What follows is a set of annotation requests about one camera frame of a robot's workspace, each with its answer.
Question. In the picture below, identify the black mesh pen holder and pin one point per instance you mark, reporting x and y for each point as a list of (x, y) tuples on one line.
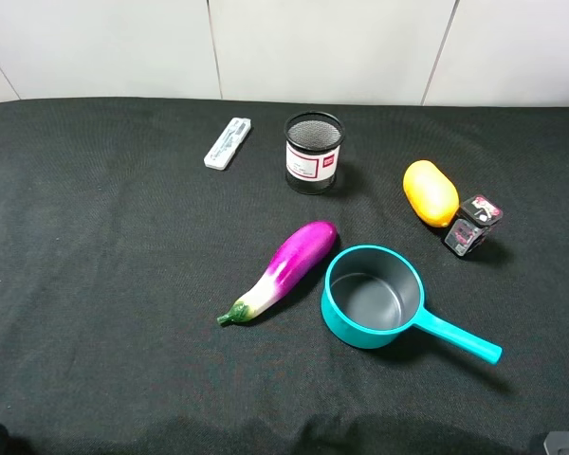
[(312, 147)]

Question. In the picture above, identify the purple toy eggplant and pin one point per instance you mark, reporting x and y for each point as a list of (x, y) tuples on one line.
[(305, 248)]

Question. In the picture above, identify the white plastic pen case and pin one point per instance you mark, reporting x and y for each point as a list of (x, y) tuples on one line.
[(224, 148)]

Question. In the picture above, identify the teal toy saucepan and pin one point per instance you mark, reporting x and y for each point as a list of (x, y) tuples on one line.
[(372, 294)]

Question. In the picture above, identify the small black clip box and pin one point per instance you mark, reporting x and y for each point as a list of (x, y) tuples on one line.
[(472, 222)]

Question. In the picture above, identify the yellow toy mango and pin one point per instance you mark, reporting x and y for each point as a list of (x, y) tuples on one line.
[(430, 193)]

